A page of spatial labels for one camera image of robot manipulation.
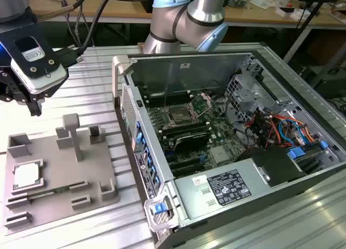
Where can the silver topped CPU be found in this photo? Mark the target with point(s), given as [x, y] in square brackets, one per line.
[27, 176]

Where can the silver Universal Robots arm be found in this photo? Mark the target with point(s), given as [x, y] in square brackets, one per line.
[167, 25]

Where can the black RAM slot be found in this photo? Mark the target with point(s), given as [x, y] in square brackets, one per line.
[169, 134]
[170, 94]
[170, 99]
[185, 129]

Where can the CPU socket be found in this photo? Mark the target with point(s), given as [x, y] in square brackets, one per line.
[179, 115]

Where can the black expansion slot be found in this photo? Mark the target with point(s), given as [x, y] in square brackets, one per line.
[188, 170]
[185, 163]

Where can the grey parts rack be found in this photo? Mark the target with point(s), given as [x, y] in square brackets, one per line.
[59, 162]

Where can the green RAM stick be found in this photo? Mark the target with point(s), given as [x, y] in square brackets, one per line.
[48, 193]

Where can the wooden desk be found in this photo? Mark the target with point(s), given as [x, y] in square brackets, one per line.
[121, 6]

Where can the open PC case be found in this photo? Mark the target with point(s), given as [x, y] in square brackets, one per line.
[162, 70]

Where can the thin metal locking lever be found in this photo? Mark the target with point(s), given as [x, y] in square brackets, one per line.
[165, 100]

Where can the black graphics card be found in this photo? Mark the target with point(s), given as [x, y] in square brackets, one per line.
[192, 141]

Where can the blue case latch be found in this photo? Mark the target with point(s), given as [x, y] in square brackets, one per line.
[158, 209]

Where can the silver power supply unit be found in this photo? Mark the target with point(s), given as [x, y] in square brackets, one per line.
[189, 195]

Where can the green motherboard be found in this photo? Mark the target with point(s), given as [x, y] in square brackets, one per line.
[221, 137]

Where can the silver chipset heatsink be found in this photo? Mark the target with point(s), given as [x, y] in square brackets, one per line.
[219, 155]

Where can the metal disk bay cage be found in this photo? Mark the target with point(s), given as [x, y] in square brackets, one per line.
[243, 92]

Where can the black plastic cover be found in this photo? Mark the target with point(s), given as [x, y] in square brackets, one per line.
[275, 165]

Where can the white metal desk leg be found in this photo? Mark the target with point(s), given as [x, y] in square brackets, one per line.
[298, 43]

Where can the blue disk carrier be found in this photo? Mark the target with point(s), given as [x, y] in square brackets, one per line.
[296, 153]

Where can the white plastic parts tray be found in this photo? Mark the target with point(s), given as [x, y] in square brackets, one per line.
[297, 14]

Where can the black equipment box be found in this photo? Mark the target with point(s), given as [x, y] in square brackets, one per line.
[332, 84]

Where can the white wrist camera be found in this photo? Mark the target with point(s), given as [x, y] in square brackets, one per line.
[51, 80]

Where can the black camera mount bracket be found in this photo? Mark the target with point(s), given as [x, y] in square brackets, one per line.
[19, 33]

